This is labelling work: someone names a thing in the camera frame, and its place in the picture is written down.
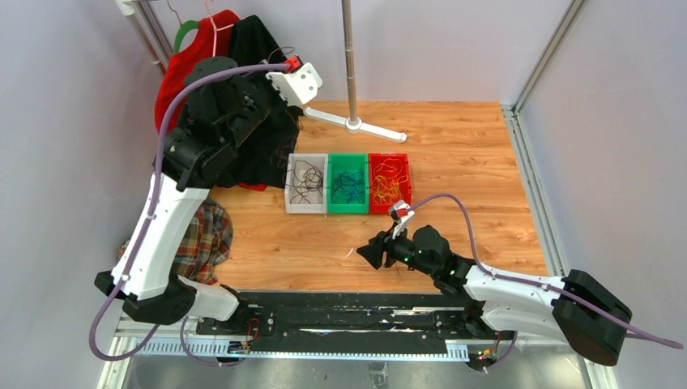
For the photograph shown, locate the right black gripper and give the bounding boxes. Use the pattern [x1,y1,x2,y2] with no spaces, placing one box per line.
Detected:
[357,222,437,278]

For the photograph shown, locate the yellow cable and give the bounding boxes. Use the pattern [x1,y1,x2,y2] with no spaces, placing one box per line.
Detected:
[371,156,411,207]

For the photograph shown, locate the brown cable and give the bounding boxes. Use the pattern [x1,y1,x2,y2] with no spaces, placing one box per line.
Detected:
[287,160,326,206]

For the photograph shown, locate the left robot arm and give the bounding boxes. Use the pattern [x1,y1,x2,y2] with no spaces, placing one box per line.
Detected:
[94,57,298,335]

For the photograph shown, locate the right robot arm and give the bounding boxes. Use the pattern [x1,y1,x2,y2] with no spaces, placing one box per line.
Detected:
[356,225,632,366]

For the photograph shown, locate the red plastic bin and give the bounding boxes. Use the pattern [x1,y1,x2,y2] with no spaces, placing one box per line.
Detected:
[368,153,412,215]

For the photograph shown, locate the green plastic bin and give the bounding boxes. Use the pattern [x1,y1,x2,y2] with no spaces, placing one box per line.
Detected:
[326,153,369,215]

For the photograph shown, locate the white plastic bin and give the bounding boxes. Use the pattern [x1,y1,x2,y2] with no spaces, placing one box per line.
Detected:
[284,153,328,215]

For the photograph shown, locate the white stand with pole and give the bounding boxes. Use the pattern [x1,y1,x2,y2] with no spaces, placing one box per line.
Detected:
[304,0,408,143]

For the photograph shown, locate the black shirt on hanger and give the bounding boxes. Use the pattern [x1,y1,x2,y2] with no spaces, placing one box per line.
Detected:
[215,15,304,188]

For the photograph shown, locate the plaid flannel shirt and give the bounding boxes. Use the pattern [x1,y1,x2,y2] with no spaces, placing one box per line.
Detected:
[118,199,234,287]

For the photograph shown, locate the pink clothes hanger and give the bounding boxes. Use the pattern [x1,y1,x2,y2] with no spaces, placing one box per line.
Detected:
[203,1,240,57]

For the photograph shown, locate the green clothes hanger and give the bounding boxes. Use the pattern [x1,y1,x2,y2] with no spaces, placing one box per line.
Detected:
[173,20,199,54]

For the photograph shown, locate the white clothes rack pole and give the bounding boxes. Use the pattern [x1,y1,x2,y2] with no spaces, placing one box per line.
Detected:
[115,0,173,75]

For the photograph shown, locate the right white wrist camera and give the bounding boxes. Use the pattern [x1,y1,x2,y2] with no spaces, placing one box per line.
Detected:
[388,199,415,239]

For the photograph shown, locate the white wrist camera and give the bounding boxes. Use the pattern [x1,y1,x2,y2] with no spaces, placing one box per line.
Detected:
[266,62,323,106]
[388,199,415,239]

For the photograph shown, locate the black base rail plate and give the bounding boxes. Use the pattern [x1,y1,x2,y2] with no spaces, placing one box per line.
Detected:
[187,291,513,356]

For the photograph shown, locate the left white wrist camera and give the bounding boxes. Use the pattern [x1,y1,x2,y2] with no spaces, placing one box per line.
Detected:
[266,62,323,106]

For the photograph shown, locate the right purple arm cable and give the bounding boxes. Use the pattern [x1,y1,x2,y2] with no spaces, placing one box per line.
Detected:
[391,194,685,373]

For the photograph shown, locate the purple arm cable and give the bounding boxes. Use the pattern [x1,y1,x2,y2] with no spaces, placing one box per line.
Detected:
[87,55,301,368]
[391,194,685,373]

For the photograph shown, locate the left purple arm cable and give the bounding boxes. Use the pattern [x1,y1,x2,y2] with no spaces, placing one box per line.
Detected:
[87,55,301,368]

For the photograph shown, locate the aluminium corner frame post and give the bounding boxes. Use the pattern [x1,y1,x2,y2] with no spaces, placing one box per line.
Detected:
[511,0,587,115]

